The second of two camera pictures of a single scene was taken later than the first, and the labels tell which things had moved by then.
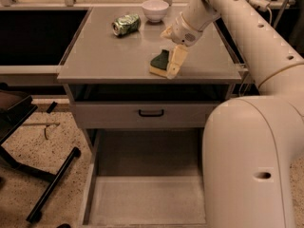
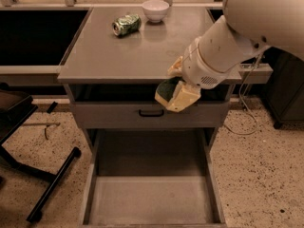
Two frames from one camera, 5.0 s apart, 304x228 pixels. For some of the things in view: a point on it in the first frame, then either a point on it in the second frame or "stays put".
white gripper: (182, 31) -> (199, 67)
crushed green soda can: (126, 24) stays put
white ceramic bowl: (155, 10) stays put
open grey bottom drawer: (143, 178) stays put
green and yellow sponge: (159, 65) -> (165, 89)
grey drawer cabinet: (144, 132) stays put
